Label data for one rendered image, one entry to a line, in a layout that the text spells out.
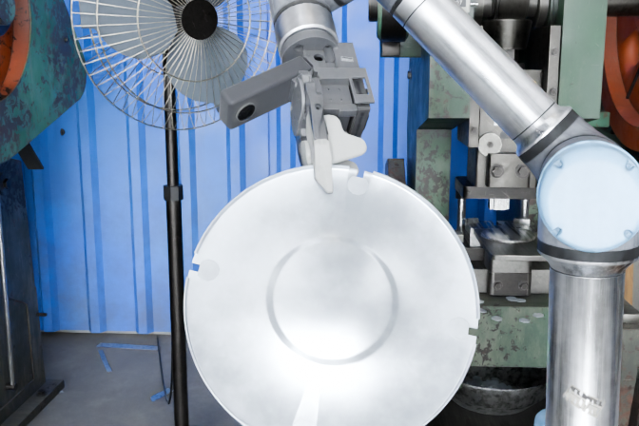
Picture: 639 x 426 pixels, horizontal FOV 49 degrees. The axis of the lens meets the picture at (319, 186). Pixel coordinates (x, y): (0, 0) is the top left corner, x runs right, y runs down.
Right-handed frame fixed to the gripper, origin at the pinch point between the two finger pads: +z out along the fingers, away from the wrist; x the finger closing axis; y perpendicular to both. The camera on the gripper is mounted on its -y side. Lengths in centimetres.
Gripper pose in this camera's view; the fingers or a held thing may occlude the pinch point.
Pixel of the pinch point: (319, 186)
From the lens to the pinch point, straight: 73.9
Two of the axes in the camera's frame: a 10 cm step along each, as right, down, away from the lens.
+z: 1.6, 8.2, -5.5
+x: -1.6, 5.8, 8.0
